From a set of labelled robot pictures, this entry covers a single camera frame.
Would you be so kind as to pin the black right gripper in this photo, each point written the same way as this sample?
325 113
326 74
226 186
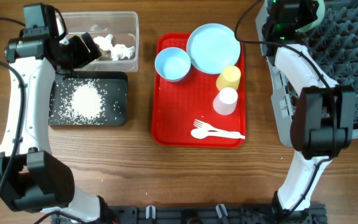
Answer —
309 14

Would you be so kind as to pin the mint green bowl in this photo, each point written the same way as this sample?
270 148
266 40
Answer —
320 16

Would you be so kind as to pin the white napkin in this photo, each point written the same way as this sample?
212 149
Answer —
120 52

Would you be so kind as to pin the white tissue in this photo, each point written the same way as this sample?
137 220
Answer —
104 43

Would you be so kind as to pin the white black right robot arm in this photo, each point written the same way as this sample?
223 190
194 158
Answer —
322 123

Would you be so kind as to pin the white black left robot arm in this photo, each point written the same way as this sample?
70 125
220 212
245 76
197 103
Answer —
31 179

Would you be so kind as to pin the grey dishwasher rack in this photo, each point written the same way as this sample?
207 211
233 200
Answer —
334 47

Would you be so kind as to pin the light blue plate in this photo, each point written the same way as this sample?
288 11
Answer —
213 47

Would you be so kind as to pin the yellow plastic cup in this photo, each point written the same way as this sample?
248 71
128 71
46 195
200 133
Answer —
229 77

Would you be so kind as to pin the white plastic cup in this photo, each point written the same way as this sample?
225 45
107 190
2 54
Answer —
225 101

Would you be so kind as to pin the light blue bowl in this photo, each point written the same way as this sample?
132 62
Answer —
172 64

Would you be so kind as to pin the white plastic fork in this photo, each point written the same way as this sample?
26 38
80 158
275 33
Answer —
203 125

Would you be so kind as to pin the red serving tray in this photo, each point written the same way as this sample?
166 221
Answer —
178 104

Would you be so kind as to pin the white plastic spoon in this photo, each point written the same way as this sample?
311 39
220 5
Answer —
199 133

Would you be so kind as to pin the clear plastic bin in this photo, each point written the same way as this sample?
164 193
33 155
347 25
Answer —
121 27

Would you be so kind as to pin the black tray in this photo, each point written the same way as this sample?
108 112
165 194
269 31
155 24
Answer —
110 99

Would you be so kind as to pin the pile of white rice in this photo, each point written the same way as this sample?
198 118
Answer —
85 101

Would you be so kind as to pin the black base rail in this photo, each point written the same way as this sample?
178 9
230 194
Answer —
246 214

